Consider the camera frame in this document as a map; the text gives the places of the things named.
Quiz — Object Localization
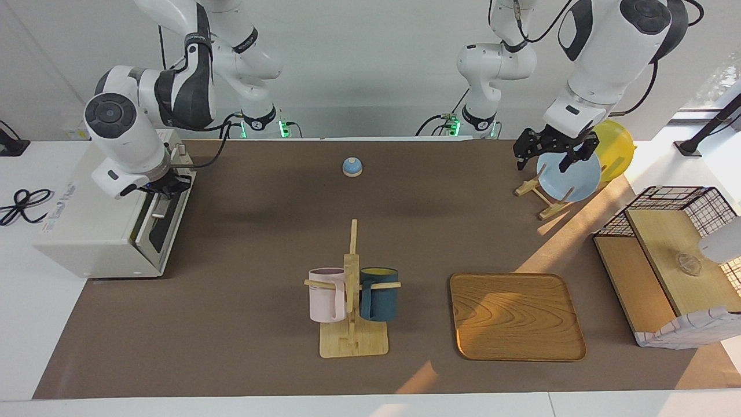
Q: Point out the pink mug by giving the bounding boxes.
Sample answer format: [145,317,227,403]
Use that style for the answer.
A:
[308,267,348,323]

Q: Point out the wooden plate rack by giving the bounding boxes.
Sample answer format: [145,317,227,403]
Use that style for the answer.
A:
[514,177,577,221]

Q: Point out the beige toaster oven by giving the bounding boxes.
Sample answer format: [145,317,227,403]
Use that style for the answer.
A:
[33,130,197,279]

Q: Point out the dark blue mug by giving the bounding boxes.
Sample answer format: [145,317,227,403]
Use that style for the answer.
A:
[359,266,400,322]

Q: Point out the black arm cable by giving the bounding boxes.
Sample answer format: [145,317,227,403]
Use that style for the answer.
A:
[489,0,704,116]
[157,23,241,170]

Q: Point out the rectangular wooden tray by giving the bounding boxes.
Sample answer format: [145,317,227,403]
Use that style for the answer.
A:
[450,272,587,362]

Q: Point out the glass oven door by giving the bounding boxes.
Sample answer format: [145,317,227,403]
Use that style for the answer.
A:
[134,174,195,273]

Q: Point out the black base cable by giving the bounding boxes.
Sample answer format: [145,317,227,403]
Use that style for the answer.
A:
[415,87,469,137]

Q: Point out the brown table mat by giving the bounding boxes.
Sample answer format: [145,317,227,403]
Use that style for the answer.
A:
[32,139,741,400]

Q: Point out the white checked fabric liner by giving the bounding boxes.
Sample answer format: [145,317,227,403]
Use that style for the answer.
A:
[634,306,741,349]

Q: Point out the coiled black cable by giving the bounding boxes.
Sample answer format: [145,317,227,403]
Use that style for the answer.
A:
[0,188,54,226]

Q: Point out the window with grey sill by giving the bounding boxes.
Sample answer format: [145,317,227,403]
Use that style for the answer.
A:
[669,52,741,125]

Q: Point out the light blue plate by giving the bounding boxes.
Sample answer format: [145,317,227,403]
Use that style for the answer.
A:
[536,148,603,203]

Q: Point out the black table clamp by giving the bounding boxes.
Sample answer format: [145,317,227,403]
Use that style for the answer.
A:
[0,120,31,157]

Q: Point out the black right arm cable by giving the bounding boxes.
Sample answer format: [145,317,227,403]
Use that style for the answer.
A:
[157,23,241,170]

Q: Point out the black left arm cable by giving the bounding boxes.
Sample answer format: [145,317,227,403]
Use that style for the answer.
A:
[489,0,704,116]

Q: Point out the black wire basket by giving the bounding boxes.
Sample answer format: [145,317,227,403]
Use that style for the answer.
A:
[593,185,741,349]

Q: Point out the white cylindrical object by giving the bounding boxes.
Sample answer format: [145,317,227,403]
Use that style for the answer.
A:
[698,217,741,264]

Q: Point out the yellow plate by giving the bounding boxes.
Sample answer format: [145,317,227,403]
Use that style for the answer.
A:
[590,120,636,182]

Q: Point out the wooden mug rack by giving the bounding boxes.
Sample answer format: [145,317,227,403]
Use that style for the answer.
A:
[304,219,402,359]

